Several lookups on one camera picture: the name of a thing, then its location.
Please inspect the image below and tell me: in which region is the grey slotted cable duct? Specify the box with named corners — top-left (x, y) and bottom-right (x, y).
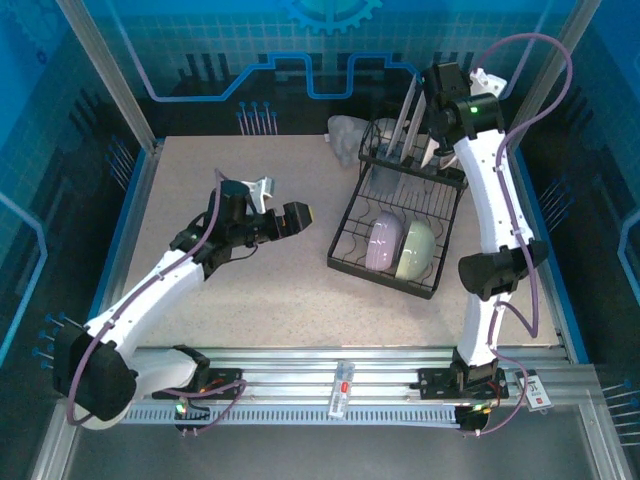
top-left (119, 402), bottom-right (464, 427)

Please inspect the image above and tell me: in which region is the pale green bowl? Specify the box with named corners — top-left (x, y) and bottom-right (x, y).
top-left (393, 218), bottom-right (437, 281)

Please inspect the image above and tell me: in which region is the black wire dish rack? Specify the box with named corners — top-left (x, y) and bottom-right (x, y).
top-left (326, 112), bottom-right (470, 301)

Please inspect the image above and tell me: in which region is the aluminium frame post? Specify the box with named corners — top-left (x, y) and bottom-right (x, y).
top-left (503, 0), bottom-right (604, 146)
top-left (53, 0), bottom-right (162, 151)

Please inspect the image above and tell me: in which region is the black controller board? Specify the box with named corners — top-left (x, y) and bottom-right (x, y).
top-left (172, 397), bottom-right (212, 439)
top-left (455, 402), bottom-right (501, 437)

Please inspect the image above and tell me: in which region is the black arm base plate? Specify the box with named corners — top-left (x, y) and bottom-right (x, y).
top-left (152, 366), bottom-right (245, 401)
top-left (417, 366), bottom-right (511, 401)

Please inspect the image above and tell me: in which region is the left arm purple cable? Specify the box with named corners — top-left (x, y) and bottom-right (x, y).
top-left (64, 168), bottom-right (249, 437)

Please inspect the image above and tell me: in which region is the frosted grey cup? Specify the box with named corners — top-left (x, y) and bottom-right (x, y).
top-left (368, 144), bottom-right (401, 187)

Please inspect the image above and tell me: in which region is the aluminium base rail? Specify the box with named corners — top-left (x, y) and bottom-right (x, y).
top-left (132, 344), bottom-right (596, 401)

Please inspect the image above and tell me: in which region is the white number card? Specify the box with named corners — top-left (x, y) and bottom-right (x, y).
top-left (514, 368), bottom-right (555, 414)

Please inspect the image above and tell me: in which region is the purple bowl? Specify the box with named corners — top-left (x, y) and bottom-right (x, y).
top-left (364, 209), bottom-right (407, 273)

